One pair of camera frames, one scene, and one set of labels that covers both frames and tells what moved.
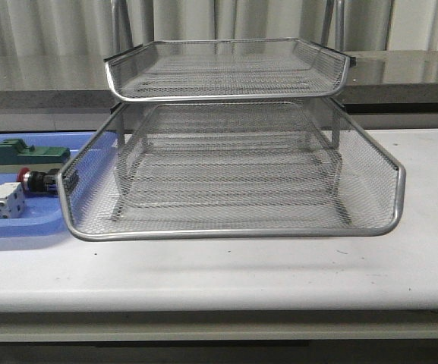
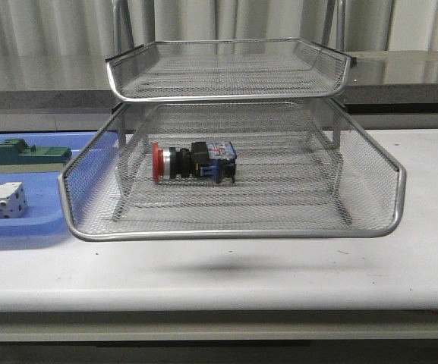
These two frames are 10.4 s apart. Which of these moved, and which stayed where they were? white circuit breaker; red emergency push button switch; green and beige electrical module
Moved: red emergency push button switch
Stayed: white circuit breaker; green and beige electrical module
